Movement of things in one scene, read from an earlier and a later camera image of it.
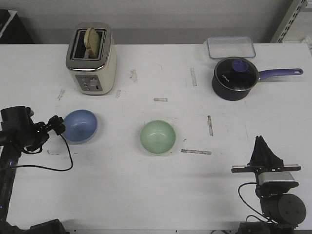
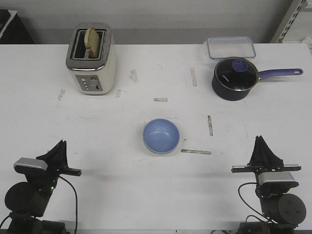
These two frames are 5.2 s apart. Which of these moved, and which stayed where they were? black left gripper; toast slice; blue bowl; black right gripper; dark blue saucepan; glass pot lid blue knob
Moved: blue bowl; black left gripper
Stayed: dark blue saucepan; toast slice; glass pot lid blue knob; black right gripper
